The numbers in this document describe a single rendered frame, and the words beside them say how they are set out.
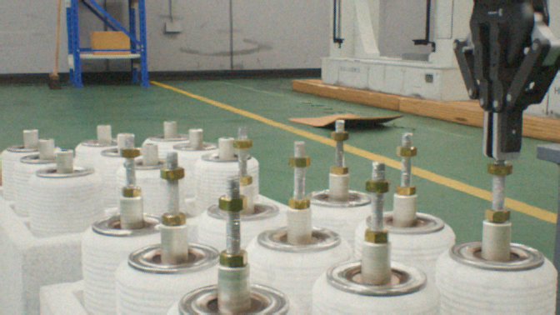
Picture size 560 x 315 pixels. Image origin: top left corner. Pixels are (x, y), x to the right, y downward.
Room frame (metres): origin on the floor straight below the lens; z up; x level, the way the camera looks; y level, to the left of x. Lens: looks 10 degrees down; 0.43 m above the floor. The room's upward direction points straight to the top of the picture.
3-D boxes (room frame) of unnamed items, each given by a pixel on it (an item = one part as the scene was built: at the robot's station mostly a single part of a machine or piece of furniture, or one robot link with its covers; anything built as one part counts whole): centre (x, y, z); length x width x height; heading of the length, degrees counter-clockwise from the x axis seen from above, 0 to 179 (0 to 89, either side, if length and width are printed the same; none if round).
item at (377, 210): (0.52, -0.07, 0.30); 0.01 x 0.01 x 0.08; 73
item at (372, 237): (0.52, -0.07, 0.29); 0.02 x 0.02 x 0.01; 73
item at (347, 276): (0.52, -0.07, 0.25); 0.08 x 0.08 x 0.01
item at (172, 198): (0.57, 0.09, 0.30); 0.01 x 0.01 x 0.08; 69
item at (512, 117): (0.56, -0.19, 0.37); 0.03 x 0.01 x 0.05; 16
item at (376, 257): (0.52, -0.07, 0.26); 0.02 x 0.02 x 0.03
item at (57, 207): (0.95, 0.28, 0.16); 0.10 x 0.10 x 0.18
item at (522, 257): (0.58, -0.18, 0.25); 0.08 x 0.08 x 0.01
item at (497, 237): (0.58, -0.18, 0.26); 0.02 x 0.02 x 0.03
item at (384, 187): (0.52, -0.07, 0.32); 0.02 x 0.02 x 0.01; 73
